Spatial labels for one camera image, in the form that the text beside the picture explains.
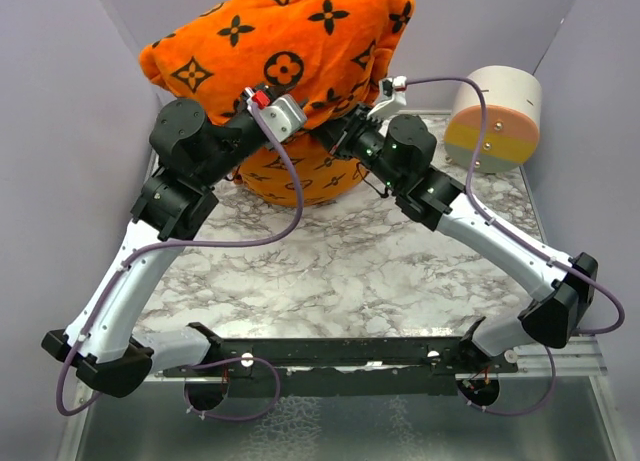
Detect purple cable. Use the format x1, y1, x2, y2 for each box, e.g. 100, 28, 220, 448
404, 76, 626, 417
55, 103, 305, 422

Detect aluminium rail frame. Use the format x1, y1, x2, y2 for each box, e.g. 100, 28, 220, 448
55, 111, 617, 461

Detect orange patterned fleece pillowcase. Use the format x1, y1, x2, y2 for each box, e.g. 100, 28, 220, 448
138, 0, 415, 205

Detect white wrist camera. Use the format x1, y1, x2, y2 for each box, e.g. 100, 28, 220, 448
248, 91, 307, 144
367, 76, 407, 122

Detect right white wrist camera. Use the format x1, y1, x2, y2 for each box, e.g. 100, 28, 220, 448
367, 76, 407, 122

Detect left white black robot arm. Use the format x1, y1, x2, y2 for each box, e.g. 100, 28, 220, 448
41, 85, 306, 398

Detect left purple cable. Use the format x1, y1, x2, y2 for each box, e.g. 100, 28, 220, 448
55, 103, 305, 422

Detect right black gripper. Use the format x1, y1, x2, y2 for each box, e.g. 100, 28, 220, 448
309, 102, 404, 193

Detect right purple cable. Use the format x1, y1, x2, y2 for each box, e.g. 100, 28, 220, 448
404, 76, 626, 417

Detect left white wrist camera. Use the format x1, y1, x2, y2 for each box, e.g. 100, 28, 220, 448
248, 91, 307, 144

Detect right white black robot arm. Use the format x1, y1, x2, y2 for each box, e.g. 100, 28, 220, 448
312, 105, 598, 372

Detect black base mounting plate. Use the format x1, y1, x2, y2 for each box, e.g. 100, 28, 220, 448
163, 324, 518, 397

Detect white cylinder with striped face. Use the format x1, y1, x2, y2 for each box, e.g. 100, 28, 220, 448
444, 65, 542, 174

